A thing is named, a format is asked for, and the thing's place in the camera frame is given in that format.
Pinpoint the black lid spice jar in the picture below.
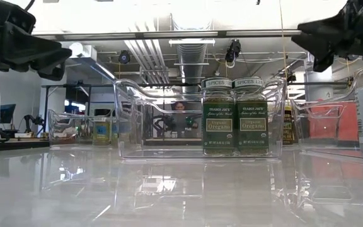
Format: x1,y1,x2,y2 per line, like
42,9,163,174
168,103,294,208
92,117,112,147

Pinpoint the clear plastic bin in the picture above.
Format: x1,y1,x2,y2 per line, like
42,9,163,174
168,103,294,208
269,101,347,149
290,62,363,160
47,108,121,149
113,77,288,159

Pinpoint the yellow hanging cable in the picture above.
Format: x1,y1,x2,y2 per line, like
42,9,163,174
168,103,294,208
277,0,289,79

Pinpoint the silver ceiling duct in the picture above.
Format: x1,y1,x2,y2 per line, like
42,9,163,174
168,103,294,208
175,43,208,85

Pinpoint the green oregano spice jar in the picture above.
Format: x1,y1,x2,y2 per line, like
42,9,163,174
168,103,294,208
233,76,270,156
201,77,236,156

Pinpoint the black overhead camera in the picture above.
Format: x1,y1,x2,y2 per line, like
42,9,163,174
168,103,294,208
224,39,242,64

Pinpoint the red cart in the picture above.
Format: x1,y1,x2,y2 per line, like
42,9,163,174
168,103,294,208
307,100,359,142

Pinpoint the metal rig crossbeam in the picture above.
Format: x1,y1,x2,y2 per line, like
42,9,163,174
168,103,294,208
32,29,302,41

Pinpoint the background computer monitor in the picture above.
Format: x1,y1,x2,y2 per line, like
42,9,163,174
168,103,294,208
0,103,17,133

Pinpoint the white ceiling unit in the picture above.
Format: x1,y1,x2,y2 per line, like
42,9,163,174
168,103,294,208
68,42,98,61

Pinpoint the seated person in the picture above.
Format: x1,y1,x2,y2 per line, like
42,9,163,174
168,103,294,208
170,100,201,139

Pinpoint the round black ceiling camera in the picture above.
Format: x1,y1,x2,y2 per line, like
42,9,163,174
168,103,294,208
118,50,131,65

